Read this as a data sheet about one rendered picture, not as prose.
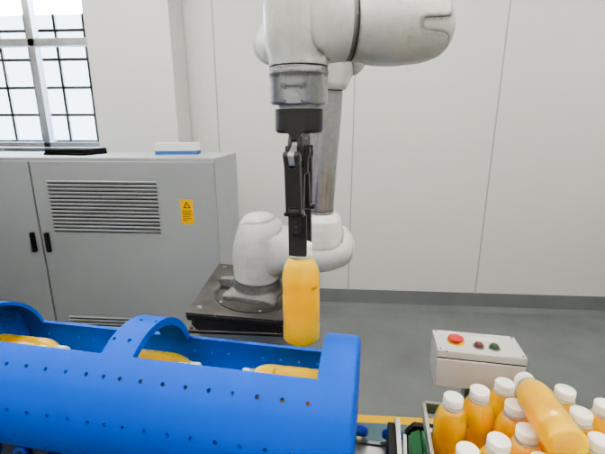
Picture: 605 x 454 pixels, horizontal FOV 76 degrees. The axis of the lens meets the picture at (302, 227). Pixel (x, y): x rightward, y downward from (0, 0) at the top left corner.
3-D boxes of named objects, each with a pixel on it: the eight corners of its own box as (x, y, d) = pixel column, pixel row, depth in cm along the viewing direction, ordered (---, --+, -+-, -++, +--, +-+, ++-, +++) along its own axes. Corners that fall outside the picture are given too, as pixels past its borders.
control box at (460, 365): (428, 362, 105) (432, 328, 102) (508, 370, 101) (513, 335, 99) (434, 385, 95) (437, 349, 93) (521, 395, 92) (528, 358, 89)
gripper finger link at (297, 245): (307, 213, 63) (306, 215, 62) (307, 255, 65) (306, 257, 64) (289, 213, 63) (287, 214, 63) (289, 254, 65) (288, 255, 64)
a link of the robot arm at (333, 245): (284, 261, 140) (344, 260, 143) (290, 281, 124) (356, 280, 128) (293, 23, 115) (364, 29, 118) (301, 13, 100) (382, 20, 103)
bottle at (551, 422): (600, 452, 62) (551, 387, 78) (574, 422, 62) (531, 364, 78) (562, 471, 64) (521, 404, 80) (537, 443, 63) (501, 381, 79)
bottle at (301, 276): (275, 338, 71) (273, 251, 67) (302, 324, 75) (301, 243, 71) (301, 352, 66) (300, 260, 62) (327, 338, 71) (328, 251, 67)
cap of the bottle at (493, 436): (481, 442, 70) (482, 434, 70) (496, 436, 72) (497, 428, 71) (500, 459, 67) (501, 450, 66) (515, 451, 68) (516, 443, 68)
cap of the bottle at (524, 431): (513, 440, 71) (514, 431, 70) (515, 426, 74) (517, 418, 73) (537, 449, 69) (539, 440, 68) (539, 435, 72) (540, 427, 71)
